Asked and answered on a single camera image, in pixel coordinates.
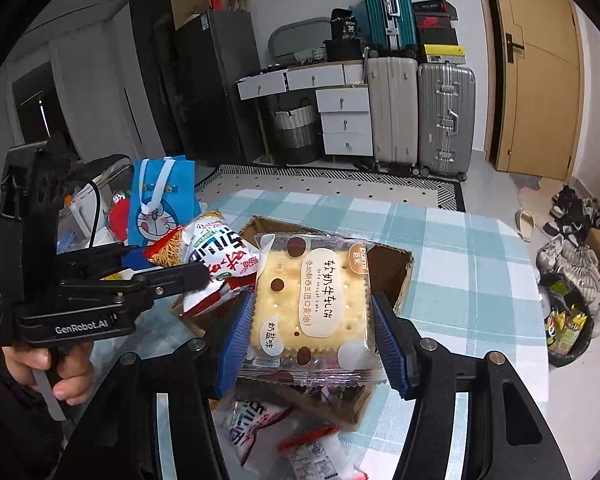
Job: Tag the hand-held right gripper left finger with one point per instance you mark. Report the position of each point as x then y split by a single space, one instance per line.
235 347

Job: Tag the black refrigerator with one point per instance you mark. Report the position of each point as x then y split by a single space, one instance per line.
215 90

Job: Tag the black trash bin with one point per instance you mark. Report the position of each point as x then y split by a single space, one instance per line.
567 330

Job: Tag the blue cartoon gift bag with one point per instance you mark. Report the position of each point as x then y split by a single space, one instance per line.
155 195

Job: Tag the yellow black box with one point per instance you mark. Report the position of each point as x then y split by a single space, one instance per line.
445 54

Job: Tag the patterned rug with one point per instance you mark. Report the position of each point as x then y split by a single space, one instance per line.
330 180

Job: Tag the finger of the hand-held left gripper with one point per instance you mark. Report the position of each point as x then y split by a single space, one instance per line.
180 277
130 258

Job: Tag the white suitcase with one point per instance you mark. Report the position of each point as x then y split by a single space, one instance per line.
392 110

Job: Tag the wooden door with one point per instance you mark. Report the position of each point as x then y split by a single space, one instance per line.
540 85

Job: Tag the white red-edged snack packet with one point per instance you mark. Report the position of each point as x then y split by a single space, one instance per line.
315 455

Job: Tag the grey wicker basket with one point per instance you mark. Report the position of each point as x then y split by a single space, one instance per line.
295 132

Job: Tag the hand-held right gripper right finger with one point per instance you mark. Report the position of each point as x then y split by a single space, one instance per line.
392 350

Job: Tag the silver suitcase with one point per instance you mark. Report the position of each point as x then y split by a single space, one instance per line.
445 120

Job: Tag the teal suitcase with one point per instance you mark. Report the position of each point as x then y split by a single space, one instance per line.
380 10

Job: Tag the black red shoe box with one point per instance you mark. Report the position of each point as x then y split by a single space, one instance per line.
435 7

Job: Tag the cream cracker packet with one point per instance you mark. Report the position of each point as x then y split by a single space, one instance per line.
305 300

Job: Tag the beige slipper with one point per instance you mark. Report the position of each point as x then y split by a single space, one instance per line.
525 225

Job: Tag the pile of shoes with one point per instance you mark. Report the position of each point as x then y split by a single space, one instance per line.
575 260

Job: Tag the grey plastic tub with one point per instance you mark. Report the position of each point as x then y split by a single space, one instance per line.
295 35

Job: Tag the brown cardboard box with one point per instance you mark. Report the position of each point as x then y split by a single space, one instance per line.
385 265

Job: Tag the white drawer cabinet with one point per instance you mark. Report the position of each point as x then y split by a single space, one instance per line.
345 125

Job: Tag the white noodle snack bag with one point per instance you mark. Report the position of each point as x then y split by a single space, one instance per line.
215 255
250 430

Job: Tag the person's left forearm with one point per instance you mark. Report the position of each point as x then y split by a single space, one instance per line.
10 435

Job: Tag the person's left hand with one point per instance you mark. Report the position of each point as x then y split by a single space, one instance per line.
70 375

